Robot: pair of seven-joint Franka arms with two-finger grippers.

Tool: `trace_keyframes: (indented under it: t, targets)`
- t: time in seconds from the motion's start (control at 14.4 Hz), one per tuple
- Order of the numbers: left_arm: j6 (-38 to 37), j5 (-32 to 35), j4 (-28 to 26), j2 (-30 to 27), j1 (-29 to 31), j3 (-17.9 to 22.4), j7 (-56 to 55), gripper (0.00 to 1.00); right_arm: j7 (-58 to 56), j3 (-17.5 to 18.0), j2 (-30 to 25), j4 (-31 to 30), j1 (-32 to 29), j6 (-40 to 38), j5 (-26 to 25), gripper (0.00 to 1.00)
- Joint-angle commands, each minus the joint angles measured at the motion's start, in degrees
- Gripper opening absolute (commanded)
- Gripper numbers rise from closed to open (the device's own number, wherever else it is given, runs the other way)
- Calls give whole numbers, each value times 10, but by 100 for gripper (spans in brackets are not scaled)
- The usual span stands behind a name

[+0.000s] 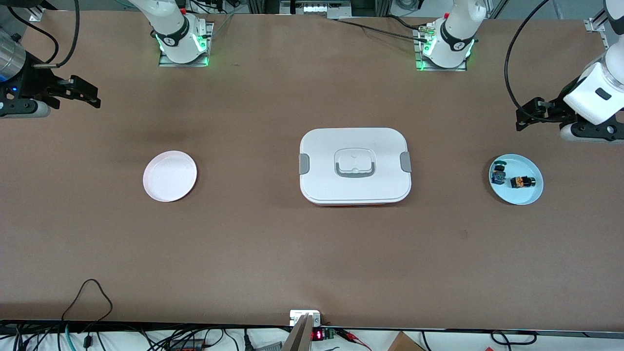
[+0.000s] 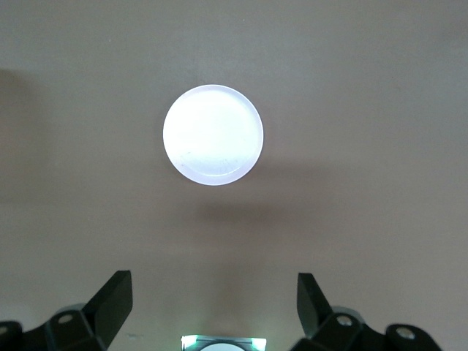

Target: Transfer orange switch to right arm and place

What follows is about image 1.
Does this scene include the black table edge strip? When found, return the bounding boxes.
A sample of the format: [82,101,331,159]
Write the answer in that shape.
[0,319,624,339]

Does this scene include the white lunch box grey handle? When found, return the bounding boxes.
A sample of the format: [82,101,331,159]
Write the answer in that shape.
[298,127,413,206]

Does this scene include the white power strip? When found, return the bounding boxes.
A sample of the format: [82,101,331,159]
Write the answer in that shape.
[303,2,352,15]

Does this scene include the red clip lead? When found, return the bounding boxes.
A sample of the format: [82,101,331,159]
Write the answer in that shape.
[336,329,372,351]

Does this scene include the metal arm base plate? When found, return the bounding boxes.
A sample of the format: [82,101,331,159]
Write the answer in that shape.
[158,22,215,67]
[414,27,468,72]

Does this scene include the white connector block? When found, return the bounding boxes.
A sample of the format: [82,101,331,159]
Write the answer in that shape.
[290,310,321,326]

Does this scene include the black base power cable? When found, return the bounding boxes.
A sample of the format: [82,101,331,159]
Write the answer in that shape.
[331,15,432,43]

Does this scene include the blue push button switch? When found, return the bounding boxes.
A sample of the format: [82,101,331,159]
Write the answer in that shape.
[491,159,508,185]

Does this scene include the pink round plate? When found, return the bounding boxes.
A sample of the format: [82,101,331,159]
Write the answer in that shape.
[142,151,198,203]

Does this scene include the thin black looped cable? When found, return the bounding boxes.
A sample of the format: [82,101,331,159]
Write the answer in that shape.
[61,279,114,322]

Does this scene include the light blue round plate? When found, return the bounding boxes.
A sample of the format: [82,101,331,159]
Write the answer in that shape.
[488,154,544,206]

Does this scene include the grey metal bar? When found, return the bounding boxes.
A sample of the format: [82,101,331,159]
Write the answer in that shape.
[282,314,315,351]

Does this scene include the brown cardboard box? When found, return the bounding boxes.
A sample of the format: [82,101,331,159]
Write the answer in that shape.
[388,331,427,351]

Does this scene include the black flat looped cable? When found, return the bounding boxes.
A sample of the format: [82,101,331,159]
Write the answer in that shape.
[490,331,538,346]

